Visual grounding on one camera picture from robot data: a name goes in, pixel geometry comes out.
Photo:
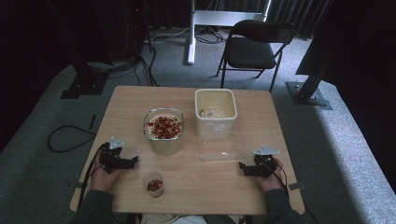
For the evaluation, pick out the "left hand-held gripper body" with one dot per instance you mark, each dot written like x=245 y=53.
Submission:
x=111 y=157

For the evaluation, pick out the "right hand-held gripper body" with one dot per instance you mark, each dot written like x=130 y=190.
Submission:
x=264 y=160

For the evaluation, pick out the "small clear plastic cup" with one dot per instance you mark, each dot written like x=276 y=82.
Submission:
x=153 y=186

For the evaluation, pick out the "clear glass container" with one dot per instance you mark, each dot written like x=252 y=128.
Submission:
x=164 y=146

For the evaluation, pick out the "cream square plastic bin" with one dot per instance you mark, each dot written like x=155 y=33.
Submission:
x=215 y=124

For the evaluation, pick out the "person's right hand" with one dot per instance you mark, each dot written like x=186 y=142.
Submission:
x=271 y=183

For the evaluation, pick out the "person's left hand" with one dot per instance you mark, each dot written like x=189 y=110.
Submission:
x=101 y=179

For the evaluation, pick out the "small black stick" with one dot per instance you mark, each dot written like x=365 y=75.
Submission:
x=92 y=122

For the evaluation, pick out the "grey tape strip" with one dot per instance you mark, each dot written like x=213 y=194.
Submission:
x=76 y=185
x=296 y=186

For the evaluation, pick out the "heap of red dried pieces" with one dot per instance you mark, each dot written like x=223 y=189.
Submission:
x=165 y=127

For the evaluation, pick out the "black slanted stand with base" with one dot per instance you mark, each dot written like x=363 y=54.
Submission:
x=306 y=95

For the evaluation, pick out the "person's light clothing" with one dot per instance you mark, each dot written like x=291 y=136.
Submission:
x=186 y=219

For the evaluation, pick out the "black folding chair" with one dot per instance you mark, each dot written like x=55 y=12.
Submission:
x=249 y=51

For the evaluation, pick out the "black equipment tower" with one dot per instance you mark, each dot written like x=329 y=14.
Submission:
x=135 y=28

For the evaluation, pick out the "white metal stand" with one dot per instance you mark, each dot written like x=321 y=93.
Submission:
x=192 y=37

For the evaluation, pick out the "black stand with base plate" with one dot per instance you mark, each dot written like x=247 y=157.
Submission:
x=84 y=84

